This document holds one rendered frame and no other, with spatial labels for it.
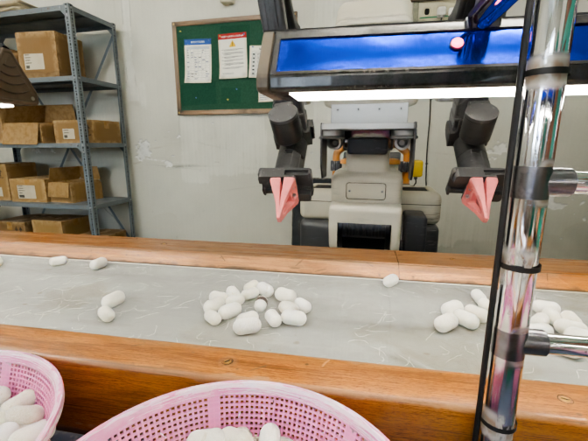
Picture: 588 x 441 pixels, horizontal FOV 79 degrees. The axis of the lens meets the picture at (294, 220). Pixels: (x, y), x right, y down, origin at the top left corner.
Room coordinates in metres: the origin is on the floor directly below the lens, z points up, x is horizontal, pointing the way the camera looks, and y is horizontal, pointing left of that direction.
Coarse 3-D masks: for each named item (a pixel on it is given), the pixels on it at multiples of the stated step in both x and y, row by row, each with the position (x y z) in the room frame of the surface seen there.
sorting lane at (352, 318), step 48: (0, 288) 0.58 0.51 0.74; (48, 288) 0.58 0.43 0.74; (96, 288) 0.58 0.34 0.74; (144, 288) 0.58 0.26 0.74; (192, 288) 0.58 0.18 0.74; (240, 288) 0.58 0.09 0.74; (288, 288) 0.58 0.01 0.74; (336, 288) 0.58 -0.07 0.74; (384, 288) 0.58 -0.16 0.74; (432, 288) 0.58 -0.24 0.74; (480, 288) 0.58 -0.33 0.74; (144, 336) 0.42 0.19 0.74; (192, 336) 0.42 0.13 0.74; (240, 336) 0.42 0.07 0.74; (288, 336) 0.42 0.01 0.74; (336, 336) 0.42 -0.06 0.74; (384, 336) 0.42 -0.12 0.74; (432, 336) 0.42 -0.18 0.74; (480, 336) 0.42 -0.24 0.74; (576, 384) 0.33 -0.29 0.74
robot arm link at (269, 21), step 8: (264, 0) 0.73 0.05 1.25; (272, 0) 0.73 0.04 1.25; (280, 0) 0.74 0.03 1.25; (264, 8) 0.74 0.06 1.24; (272, 8) 0.74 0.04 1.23; (280, 8) 0.74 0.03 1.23; (264, 16) 0.74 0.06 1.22; (272, 16) 0.74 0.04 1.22; (280, 16) 0.74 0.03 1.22; (264, 24) 0.75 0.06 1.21; (272, 24) 0.74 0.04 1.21; (280, 24) 0.74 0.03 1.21; (296, 104) 0.77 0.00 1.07; (304, 112) 0.79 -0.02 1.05; (304, 120) 0.78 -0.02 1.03; (304, 128) 0.78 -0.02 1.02
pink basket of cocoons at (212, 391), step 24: (216, 384) 0.29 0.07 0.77; (240, 384) 0.29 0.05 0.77; (264, 384) 0.29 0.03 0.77; (288, 384) 0.29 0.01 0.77; (144, 408) 0.26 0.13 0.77; (168, 408) 0.27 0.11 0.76; (192, 408) 0.28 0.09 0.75; (216, 408) 0.28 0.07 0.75; (240, 408) 0.28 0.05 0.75; (264, 408) 0.28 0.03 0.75; (288, 408) 0.28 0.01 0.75; (312, 408) 0.27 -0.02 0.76; (336, 408) 0.26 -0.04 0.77; (96, 432) 0.23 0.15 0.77; (144, 432) 0.25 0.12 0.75; (168, 432) 0.26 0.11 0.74; (288, 432) 0.27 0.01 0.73; (336, 432) 0.25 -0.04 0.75; (360, 432) 0.24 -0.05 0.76
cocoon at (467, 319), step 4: (452, 312) 0.46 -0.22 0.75; (456, 312) 0.45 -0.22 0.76; (460, 312) 0.45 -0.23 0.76; (464, 312) 0.45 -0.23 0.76; (468, 312) 0.45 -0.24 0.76; (460, 316) 0.45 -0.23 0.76; (464, 316) 0.44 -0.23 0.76; (468, 316) 0.44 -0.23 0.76; (472, 316) 0.44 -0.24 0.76; (476, 316) 0.44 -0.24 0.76; (460, 320) 0.45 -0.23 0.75; (464, 320) 0.44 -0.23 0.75; (468, 320) 0.44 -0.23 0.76; (472, 320) 0.43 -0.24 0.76; (476, 320) 0.43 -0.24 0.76; (460, 324) 0.45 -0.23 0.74; (464, 324) 0.44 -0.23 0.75; (468, 324) 0.44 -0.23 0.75; (472, 324) 0.43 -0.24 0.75; (476, 324) 0.43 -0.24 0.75; (468, 328) 0.44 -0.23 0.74; (472, 328) 0.43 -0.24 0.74
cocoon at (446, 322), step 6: (450, 312) 0.45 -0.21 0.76; (438, 318) 0.43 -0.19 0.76; (444, 318) 0.43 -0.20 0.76; (450, 318) 0.43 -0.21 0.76; (456, 318) 0.44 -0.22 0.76; (438, 324) 0.43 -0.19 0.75; (444, 324) 0.43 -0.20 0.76; (450, 324) 0.43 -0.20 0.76; (456, 324) 0.43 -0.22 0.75; (438, 330) 0.43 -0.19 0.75; (444, 330) 0.42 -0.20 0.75; (450, 330) 0.43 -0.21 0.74
